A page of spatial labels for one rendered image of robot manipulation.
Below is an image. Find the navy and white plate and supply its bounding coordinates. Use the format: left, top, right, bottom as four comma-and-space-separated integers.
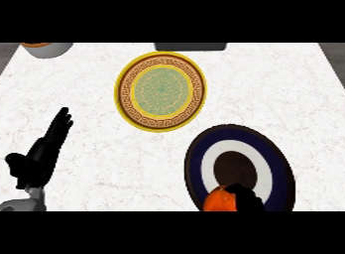
183, 123, 297, 212

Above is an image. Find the dark grey appliance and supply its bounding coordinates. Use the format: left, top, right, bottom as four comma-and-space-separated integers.
153, 42, 230, 53

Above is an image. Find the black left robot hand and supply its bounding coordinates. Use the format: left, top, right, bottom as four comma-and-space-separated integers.
4, 106, 77, 191

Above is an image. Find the yellow patterned plate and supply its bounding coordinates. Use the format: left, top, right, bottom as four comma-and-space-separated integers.
112, 51, 209, 134

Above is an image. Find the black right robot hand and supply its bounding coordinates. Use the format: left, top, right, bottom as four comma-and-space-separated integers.
224, 183, 266, 212

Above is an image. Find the grey bowl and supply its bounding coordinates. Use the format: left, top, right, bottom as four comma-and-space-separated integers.
19, 42, 75, 60

